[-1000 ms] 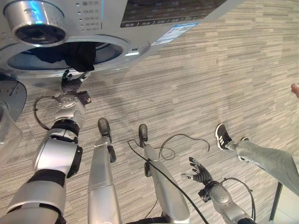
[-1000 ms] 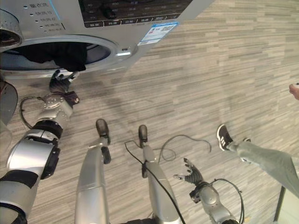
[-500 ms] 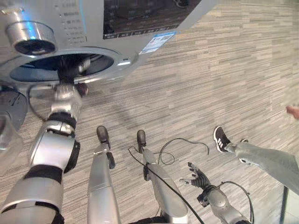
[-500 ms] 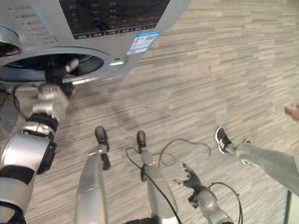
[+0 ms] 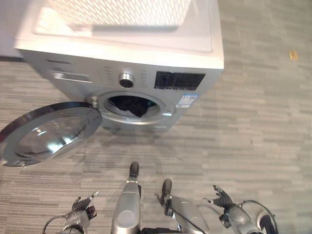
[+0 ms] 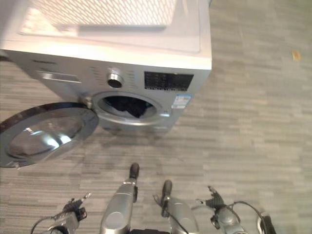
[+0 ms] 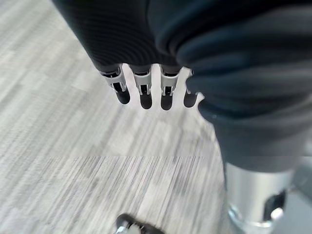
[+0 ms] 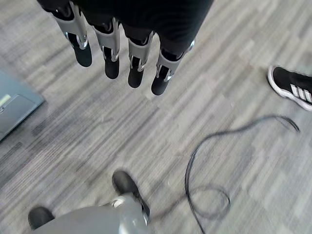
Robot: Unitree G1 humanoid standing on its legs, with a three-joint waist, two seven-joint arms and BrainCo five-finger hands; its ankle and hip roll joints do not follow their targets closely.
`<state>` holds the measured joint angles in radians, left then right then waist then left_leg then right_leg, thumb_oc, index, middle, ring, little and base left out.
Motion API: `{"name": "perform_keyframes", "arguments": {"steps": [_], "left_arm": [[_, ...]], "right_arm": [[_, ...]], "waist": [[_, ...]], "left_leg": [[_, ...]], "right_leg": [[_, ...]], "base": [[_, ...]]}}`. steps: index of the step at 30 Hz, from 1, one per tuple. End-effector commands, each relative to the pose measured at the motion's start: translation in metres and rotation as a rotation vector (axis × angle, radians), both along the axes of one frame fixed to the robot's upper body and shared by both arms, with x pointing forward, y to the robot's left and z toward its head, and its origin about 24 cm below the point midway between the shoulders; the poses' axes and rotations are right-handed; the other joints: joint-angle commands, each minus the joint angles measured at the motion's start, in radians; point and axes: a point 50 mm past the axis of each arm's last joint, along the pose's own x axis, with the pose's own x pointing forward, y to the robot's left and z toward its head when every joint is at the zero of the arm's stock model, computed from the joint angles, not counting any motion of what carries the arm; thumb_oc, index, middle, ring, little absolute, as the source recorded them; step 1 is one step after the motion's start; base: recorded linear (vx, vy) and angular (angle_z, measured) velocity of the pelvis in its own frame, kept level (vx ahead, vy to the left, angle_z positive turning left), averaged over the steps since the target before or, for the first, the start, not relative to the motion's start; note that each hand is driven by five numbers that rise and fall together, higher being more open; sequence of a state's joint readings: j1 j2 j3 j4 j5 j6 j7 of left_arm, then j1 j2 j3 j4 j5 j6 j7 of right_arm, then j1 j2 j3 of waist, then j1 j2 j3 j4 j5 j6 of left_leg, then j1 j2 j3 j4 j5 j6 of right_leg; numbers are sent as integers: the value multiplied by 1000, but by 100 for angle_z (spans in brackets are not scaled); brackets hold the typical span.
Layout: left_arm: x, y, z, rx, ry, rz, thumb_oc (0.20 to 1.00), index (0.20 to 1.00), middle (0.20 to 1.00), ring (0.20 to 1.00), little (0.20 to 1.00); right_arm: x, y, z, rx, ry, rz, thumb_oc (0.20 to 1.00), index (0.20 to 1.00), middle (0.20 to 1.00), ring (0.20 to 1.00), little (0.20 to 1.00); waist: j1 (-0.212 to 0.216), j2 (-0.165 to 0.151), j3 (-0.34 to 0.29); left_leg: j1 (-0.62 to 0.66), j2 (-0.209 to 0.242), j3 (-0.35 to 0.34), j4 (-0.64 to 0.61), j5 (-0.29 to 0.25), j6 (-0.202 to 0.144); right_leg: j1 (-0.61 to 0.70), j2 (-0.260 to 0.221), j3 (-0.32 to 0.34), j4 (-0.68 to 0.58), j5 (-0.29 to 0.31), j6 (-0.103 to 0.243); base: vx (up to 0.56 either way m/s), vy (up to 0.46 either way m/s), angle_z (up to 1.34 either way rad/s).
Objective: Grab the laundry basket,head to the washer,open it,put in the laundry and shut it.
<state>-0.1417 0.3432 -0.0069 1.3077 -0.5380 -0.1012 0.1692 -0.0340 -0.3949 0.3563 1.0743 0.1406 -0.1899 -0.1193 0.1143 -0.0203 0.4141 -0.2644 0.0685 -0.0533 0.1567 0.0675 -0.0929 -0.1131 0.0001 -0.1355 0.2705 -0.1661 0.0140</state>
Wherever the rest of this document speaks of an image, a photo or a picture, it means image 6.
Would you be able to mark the silver robot left leg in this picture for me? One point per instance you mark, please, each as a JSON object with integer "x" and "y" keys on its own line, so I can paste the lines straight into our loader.
{"x": 119, "y": 209}

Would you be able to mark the silver robot right leg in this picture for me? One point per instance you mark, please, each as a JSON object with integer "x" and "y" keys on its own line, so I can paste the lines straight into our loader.
{"x": 180, "y": 214}

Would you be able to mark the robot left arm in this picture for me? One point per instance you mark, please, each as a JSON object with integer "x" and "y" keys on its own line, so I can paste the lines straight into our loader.
{"x": 64, "y": 223}

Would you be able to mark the dark robot foot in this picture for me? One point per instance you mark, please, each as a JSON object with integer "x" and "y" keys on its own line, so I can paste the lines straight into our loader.
{"x": 167, "y": 187}
{"x": 134, "y": 169}

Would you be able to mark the round glass washer door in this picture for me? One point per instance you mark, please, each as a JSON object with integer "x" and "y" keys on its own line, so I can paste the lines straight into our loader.
{"x": 48, "y": 136}

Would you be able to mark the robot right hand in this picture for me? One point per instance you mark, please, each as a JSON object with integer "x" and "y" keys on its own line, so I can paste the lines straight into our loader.
{"x": 215, "y": 200}

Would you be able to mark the silver washer control dial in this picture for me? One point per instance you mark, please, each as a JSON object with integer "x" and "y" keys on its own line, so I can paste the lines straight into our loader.
{"x": 115, "y": 79}

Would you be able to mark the white mesh laundry basket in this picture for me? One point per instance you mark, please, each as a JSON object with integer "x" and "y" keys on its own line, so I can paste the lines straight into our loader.
{"x": 102, "y": 12}

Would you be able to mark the black washer display panel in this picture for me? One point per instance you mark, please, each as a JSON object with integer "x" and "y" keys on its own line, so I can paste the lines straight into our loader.
{"x": 168, "y": 81}

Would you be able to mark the small yellow floor scrap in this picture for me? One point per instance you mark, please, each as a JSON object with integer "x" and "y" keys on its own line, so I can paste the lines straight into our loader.
{"x": 295, "y": 55}

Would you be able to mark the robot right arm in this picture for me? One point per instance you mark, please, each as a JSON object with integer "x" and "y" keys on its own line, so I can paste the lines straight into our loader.
{"x": 229, "y": 219}

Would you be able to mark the dark robot right foot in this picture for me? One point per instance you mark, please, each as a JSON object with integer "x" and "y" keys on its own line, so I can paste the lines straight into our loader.
{"x": 167, "y": 187}

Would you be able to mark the blue white energy label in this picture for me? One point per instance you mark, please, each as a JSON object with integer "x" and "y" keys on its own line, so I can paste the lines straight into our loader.
{"x": 181, "y": 101}

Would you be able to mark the silver front-load washing machine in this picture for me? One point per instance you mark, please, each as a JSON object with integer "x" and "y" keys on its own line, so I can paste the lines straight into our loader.
{"x": 156, "y": 58}

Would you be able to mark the dark laundry clothes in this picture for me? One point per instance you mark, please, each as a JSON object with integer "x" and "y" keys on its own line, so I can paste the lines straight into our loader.
{"x": 132, "y": 107}

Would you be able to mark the silver detergent drawer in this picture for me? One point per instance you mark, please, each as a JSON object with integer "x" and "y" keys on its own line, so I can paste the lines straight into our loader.
{"x": 61, "y": 76}

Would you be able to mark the dark robot left foot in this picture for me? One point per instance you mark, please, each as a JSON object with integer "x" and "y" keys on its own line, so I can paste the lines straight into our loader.
{"x": 134, "y": 169}

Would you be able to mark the silver robot leg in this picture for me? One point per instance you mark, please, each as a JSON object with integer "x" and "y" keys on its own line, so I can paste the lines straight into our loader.
{"x": 119, "y": 209}
{"x": 180, "y": 214}

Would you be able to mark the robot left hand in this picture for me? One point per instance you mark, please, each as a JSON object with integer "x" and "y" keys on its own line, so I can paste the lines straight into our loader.
{"x": 76, "y": 207}

